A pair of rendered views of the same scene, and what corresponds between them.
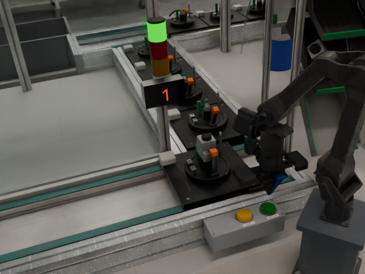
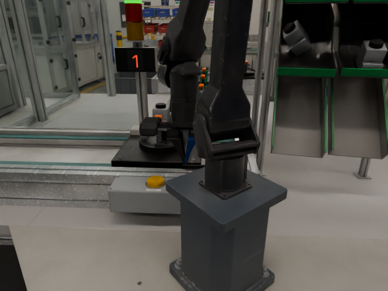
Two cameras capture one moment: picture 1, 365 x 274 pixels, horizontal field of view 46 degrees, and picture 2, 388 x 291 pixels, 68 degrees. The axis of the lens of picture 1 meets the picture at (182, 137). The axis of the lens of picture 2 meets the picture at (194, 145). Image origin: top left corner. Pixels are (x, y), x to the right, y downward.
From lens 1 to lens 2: 0.71 m
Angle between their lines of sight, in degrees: 21
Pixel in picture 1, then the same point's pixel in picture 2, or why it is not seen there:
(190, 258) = (96, 215)
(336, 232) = (202, 201)
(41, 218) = (14, 150)
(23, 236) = not seen: outside the picture
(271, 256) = (174, 238)
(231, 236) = (130, 197)
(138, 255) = (48, 195)
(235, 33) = not seen: hidden behind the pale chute
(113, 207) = (70, 156)
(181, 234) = (93, 185)
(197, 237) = not seen: hidden behind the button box
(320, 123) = (291, 121)
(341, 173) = (212, 105)
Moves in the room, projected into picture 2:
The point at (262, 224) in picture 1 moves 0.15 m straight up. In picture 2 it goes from (168, 196) to (165, 133)
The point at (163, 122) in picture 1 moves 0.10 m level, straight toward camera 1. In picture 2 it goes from (142, 96) to (127, 104)
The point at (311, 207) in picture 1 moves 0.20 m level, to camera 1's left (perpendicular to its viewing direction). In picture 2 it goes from (201, 172) to (107, 156)
